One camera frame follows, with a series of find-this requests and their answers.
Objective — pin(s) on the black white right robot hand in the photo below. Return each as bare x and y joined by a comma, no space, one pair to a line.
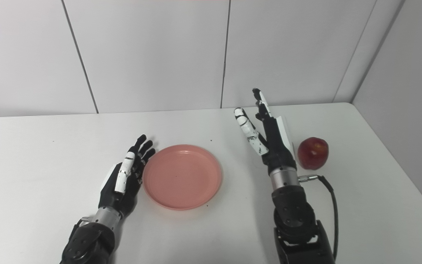
275,143

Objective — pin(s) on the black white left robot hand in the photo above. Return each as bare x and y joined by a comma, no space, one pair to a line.
121,183

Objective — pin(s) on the red apple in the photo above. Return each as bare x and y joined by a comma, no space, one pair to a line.
313,154

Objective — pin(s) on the pink round plate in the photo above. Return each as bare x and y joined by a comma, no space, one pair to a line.
181,178

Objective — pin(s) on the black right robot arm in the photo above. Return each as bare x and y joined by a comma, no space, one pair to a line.
295,223

